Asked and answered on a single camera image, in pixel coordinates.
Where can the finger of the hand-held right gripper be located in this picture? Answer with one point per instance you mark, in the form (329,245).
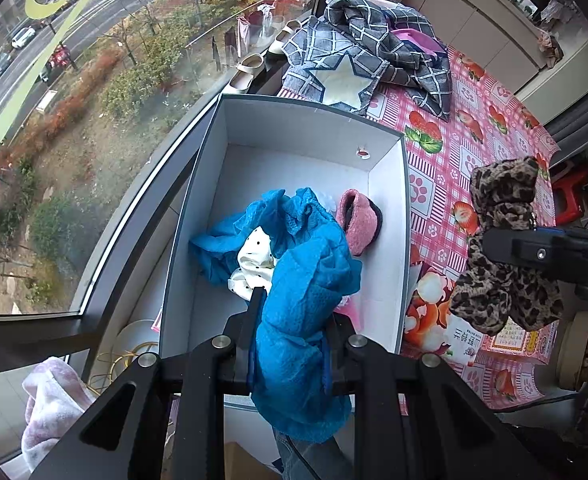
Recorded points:
(544,252)

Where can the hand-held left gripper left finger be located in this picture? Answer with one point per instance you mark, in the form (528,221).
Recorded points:
(244,355)

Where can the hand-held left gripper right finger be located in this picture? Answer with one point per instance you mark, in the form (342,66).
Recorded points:
(339,360)

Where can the leopard print cloth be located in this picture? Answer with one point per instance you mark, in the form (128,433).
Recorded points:
(504,280)

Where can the plain pink cloth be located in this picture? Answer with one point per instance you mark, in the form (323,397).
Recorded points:
(351,310)

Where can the blue lace cloth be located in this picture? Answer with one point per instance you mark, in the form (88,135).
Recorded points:
(299,320)

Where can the white polka dot cloth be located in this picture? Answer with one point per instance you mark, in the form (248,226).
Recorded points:
(254,265)

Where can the grey box with white inside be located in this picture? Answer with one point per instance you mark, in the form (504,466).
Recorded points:
(284,130)

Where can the red plastic stool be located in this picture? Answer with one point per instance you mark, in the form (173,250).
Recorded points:
(569,200)

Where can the fruit print snack packet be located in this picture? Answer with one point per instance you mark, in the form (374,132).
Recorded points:
(434,310)

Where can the round white disc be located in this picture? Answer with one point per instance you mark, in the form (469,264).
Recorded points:
(134,335)

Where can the strawberry print pink tablecloth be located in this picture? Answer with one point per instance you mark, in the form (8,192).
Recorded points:
(439,195)

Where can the pale pink towel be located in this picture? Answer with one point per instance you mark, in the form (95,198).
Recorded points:
(49,405)

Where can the dark plaid cloth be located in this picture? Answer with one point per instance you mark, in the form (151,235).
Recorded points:
(424,75)

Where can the purple cloth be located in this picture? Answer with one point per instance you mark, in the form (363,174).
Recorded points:
(414,40)

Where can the denim cloth with star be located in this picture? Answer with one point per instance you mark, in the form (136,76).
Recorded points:
(339,85)

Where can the cream flat shoe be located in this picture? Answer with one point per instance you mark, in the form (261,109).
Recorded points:
(284,37)
(249,70)

